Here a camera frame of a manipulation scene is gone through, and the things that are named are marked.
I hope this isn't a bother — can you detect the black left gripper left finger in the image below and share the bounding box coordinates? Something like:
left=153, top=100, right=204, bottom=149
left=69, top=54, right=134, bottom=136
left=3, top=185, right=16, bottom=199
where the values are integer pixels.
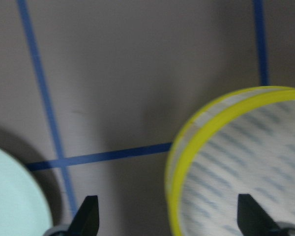
left=66, top=195, right=99, bottom=236

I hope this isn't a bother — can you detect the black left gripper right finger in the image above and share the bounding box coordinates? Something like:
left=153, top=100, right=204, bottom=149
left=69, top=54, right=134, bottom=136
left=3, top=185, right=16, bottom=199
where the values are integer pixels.
left=237, top=194, right=281, bottom=236

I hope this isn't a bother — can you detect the yellow lower steamer layer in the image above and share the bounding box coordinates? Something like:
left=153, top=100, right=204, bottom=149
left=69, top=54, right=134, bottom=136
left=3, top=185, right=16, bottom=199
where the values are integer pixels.
left=164, top=86, right=295, bottom=236

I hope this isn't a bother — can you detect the light green plate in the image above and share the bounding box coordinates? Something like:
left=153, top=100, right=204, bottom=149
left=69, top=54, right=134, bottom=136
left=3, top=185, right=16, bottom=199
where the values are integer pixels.
left=0, top=149, right=53, bottom=236

